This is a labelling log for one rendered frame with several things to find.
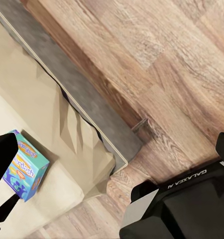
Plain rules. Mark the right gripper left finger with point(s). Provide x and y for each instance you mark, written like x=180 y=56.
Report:
x=8 y=151

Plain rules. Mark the bed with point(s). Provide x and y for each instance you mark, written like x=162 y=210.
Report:
x=55 y=107

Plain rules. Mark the board game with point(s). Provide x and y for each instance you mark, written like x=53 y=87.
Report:
x=26 y=169

